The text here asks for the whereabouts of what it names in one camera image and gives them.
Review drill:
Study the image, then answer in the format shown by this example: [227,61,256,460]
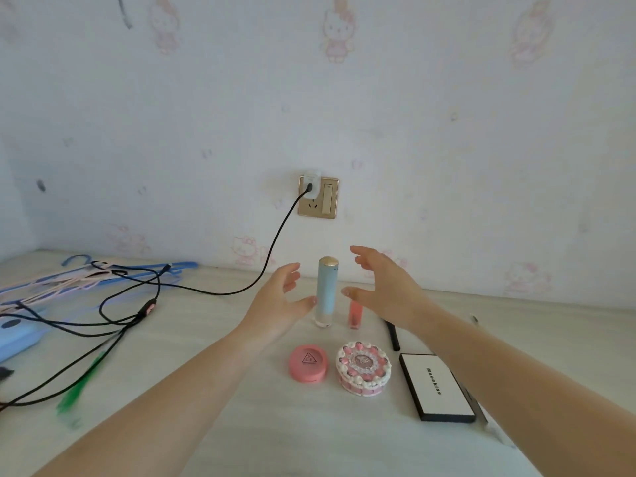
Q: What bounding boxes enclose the person's left hand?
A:
[238,262,318,346]

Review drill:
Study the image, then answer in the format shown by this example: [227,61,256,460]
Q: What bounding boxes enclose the person's right hand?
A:
[341,245,438,333]

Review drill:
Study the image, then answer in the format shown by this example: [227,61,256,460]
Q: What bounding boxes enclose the light blue spray bottle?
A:
[313,256,340,329]

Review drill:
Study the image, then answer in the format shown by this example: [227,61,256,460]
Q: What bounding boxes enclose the cake-shaped pink round compact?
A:
[335,341,392,397]

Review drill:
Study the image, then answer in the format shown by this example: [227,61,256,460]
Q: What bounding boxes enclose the black white Mooekiss palette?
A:
[399,352,477,423]

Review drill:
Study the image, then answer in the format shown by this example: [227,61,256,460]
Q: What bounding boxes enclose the ornate silver blue palette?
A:
[462,382,505,445]

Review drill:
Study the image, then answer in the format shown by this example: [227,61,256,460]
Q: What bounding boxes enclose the person's left forearm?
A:
[34,322,269,477]

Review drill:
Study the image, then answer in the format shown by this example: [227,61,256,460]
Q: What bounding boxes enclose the person's right forearm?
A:
[412,302,636,477]

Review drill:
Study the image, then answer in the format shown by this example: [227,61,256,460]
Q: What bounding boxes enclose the white plug adapter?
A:
[301,168,323,200]

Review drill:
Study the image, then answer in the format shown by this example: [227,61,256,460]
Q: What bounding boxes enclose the pink clothes hangers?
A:
[0,260,130,306]

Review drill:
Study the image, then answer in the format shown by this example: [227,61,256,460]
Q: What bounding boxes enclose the light blue small device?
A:
[0,312,53,363]

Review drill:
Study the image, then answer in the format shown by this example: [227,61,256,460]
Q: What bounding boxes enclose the gold wall socket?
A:
[297,175,341,220]

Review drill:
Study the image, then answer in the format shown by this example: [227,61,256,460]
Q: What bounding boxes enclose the black cable bundle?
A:
[0,262,172,413]

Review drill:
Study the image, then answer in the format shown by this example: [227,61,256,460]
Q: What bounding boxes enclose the green cable tie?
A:
[56,352,108,413]

